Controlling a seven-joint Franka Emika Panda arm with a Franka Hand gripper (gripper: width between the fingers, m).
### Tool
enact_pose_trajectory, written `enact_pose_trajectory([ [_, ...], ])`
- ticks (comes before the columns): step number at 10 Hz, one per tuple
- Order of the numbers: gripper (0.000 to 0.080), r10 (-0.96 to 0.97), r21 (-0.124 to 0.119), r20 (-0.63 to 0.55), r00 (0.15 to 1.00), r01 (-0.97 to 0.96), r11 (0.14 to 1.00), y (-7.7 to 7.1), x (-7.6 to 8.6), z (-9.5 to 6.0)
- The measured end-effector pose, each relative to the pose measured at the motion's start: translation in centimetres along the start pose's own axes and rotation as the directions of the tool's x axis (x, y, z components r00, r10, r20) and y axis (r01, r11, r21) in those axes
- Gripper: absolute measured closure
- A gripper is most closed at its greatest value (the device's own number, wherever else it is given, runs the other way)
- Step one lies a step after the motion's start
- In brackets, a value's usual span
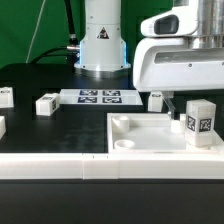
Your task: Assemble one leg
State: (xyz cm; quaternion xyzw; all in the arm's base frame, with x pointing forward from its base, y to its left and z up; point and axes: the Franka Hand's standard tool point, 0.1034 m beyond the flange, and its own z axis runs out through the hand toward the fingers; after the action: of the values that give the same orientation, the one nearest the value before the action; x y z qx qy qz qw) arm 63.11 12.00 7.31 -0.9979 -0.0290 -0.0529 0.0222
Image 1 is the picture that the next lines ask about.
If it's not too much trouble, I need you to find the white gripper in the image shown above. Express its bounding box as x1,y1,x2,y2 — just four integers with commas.
133,38,224,119

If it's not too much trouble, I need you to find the white square table top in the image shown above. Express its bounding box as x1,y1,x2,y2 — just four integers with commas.
107,113,224,155

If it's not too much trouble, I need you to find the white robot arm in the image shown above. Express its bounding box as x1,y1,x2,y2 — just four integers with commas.
75,0,224,112

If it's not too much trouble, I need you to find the white base tag plate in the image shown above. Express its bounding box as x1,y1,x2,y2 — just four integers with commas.
60,89,142,105

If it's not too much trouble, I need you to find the white U-shaped obstacle fence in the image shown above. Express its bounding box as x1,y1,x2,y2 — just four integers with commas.
0,117,224,179

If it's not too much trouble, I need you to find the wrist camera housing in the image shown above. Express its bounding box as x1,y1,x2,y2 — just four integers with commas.
141,6,198,38

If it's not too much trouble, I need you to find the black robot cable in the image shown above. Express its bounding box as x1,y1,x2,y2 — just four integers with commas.
30,0,81,65

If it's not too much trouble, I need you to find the white thin cable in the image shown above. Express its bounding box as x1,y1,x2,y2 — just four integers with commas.
25,0,47,64

